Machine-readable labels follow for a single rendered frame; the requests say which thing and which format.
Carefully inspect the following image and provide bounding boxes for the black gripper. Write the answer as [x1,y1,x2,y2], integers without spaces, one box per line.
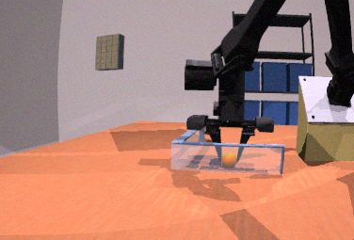
[186,90,274,144]

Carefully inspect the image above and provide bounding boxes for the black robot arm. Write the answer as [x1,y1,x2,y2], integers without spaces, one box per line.
[185,0,354,106]

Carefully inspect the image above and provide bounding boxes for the clear glass corner walls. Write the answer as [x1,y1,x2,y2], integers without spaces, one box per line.
[171,127,283,175]

